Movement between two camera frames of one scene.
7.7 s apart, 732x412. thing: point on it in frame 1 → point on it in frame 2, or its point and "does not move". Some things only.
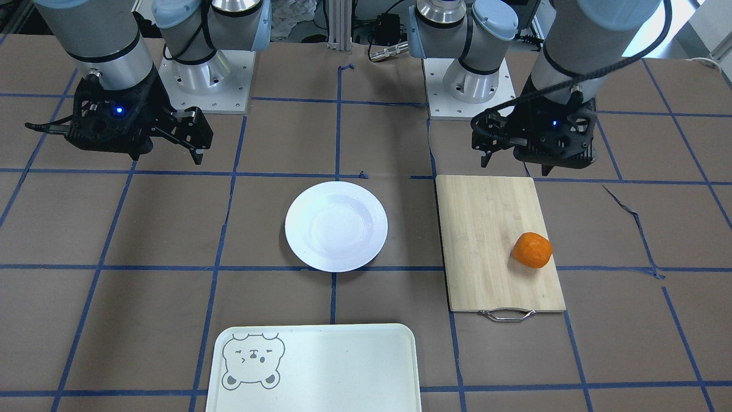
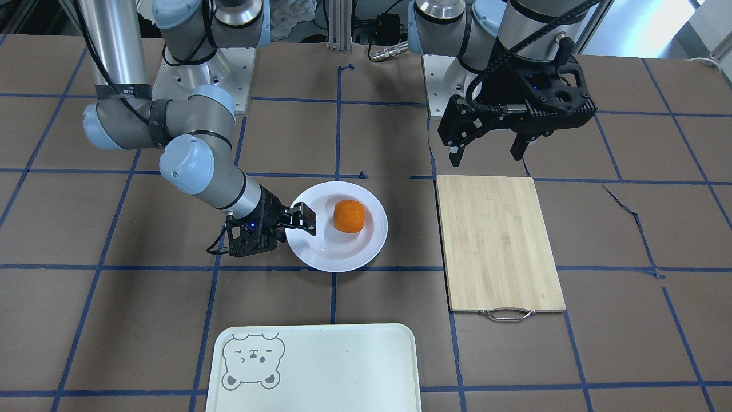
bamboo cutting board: [481, 219] does not move
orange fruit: [532, 250] → [349, 216]
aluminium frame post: [339, 24] does not move
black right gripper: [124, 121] → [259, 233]
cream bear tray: [315, 368] does not move
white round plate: [336, 226] does not move
